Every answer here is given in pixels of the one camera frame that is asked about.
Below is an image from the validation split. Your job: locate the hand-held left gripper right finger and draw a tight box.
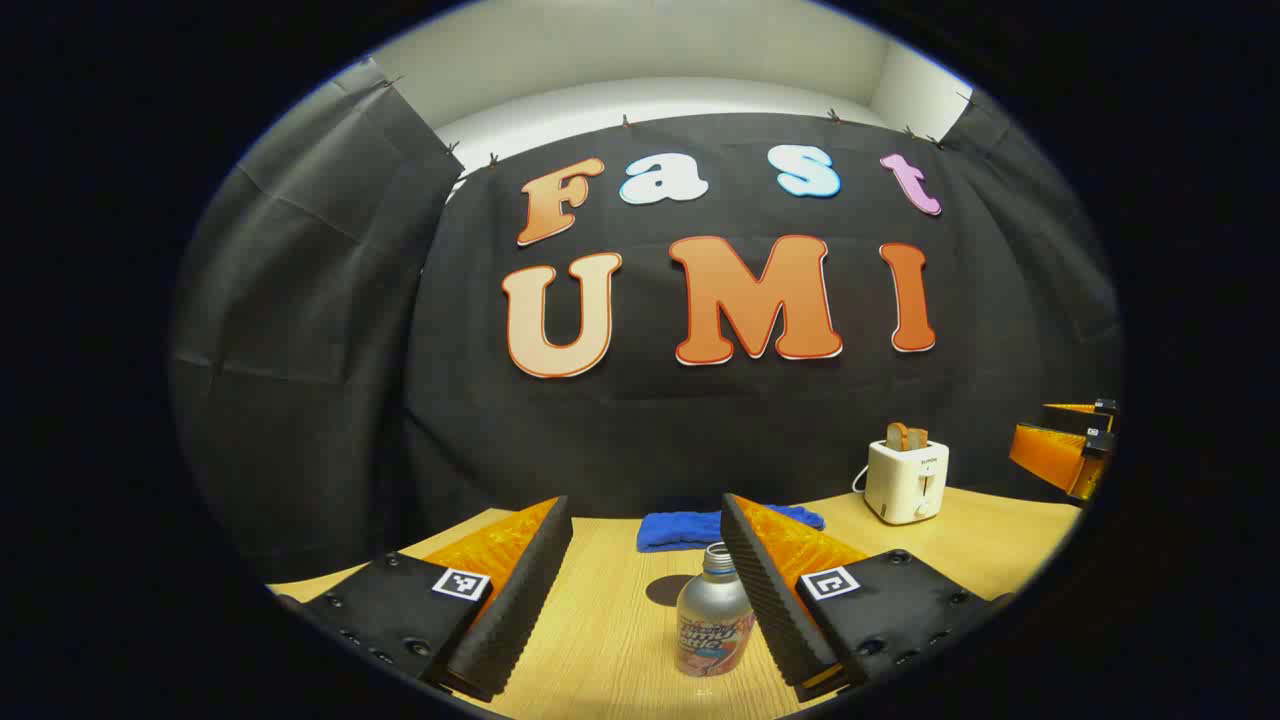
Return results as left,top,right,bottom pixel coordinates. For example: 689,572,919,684
720,492,1016,703

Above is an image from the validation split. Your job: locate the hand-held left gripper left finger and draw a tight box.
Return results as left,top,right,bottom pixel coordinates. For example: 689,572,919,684
275,495,574,703

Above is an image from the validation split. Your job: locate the silver water bottle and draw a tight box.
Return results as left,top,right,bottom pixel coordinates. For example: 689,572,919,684
675,541,756,678

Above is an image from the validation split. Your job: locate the blue towel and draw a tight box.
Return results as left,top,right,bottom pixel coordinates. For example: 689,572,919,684
637,505,826,553

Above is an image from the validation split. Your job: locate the white toaster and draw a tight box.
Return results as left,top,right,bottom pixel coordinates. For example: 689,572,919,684
864,438,951,526

